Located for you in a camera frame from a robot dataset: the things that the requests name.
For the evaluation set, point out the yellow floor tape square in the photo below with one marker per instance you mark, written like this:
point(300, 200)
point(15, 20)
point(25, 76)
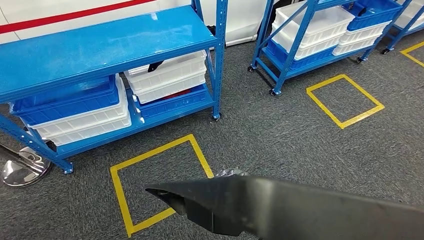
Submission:
point(362, 116)
point(122, 198)

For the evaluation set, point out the red barrier belt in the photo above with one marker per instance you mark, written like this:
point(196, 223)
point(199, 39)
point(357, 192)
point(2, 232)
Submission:
point(66, 16)

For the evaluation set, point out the small black part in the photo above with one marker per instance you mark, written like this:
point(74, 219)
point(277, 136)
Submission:
point(155, 66)

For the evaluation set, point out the chrome stanchion post with base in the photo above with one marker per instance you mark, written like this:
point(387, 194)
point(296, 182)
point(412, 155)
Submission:
point(23, 172)

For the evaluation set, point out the blue metal shelf rack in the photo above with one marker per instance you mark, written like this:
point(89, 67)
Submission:
point(397, 39)
point(99, 46)
point(299, 33)

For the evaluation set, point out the large white plastic crate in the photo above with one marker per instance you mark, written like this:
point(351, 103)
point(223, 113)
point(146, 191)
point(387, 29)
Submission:
point(331, 20)
point(318, 49)

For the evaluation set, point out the small red object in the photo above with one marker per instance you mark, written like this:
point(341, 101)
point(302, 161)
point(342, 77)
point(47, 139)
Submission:
point(179, 93)

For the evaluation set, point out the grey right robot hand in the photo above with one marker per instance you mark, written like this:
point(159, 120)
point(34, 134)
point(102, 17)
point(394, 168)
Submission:
point(230, 173)

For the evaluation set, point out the white car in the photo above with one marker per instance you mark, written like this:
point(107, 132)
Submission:
point(33, 10)

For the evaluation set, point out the blue plastic crate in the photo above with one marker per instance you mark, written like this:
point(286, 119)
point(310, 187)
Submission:
point(172, 104)
point(311, 61)
point(66, 102)
point(374, 20)

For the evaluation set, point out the long black plastic part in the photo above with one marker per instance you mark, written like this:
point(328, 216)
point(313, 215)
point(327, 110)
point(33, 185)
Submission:
point(298, 212)

